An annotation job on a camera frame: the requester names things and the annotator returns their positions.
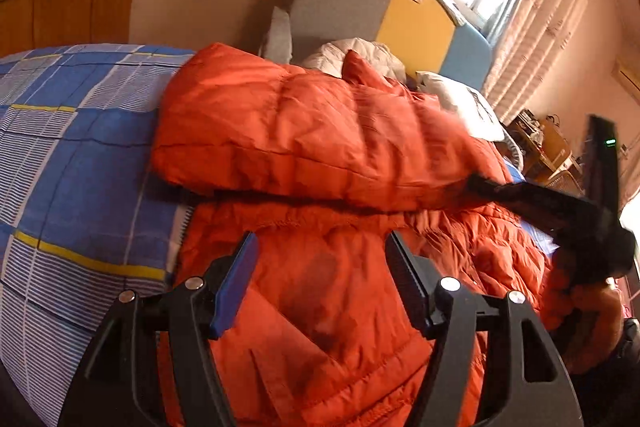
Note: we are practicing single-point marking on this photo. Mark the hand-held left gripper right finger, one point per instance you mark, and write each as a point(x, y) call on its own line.
point(407, 274)

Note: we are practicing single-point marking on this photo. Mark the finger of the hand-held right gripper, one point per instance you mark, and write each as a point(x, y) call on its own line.
point(520, 199)

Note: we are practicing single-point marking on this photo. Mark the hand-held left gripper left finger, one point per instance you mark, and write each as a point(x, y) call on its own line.
point(234, 287)

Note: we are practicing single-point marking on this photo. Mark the orange puffer jacket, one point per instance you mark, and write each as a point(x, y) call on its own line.
point(300, 147)

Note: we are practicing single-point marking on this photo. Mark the cluttered wooden nightstand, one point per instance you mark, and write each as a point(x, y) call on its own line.
point(545, 147)

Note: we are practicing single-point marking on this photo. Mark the white pillow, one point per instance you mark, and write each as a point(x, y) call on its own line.
point(460, 102)

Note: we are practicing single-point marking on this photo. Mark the long beige curtain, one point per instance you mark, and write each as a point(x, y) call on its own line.
point(555, 7)

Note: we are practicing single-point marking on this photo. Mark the beige quilted garment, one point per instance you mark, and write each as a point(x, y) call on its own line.
point(345, 53)

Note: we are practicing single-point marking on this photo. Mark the light grey pillow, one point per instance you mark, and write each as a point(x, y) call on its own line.
point(277, 38)

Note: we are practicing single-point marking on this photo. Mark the wall air conditioner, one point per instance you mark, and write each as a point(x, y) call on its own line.
point(627, 77)

